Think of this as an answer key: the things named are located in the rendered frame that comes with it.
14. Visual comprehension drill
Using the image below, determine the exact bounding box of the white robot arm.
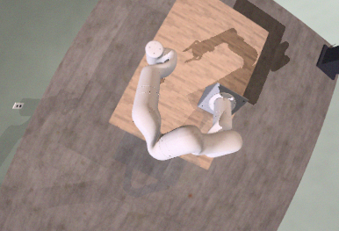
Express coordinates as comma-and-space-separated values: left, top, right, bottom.
132, 40, 242, 160

